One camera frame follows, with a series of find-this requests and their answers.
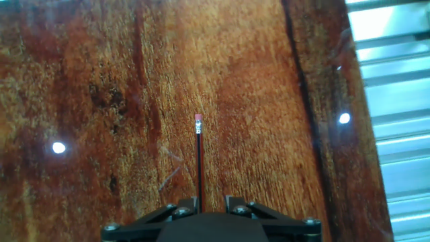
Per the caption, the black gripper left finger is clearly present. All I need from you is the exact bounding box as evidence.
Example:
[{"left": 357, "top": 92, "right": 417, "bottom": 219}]
[{"left": 100, "top": 196, "right": 200, "bottom": 242}]

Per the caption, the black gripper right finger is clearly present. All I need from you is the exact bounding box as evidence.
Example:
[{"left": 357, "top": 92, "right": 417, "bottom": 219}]
[{"left": 224, "top": 195, "right": 323, "bottom": 242}]

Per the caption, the glossy wood grain mat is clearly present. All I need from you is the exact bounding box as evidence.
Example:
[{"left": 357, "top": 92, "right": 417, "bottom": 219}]
[{"left": 0, "top": 0, "right": 394, "bottom": 242}]

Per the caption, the black red pencil pink eraser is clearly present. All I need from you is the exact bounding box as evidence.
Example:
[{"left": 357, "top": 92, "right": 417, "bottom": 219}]
[{"left": 193, "top": 113, "right": 207, "bottom": 214}]

